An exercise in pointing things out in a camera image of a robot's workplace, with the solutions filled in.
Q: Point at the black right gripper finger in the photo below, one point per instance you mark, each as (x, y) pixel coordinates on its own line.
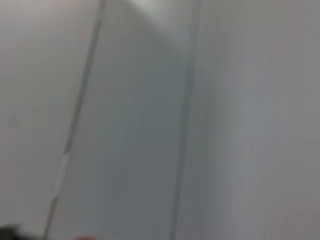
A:
(7, 233)

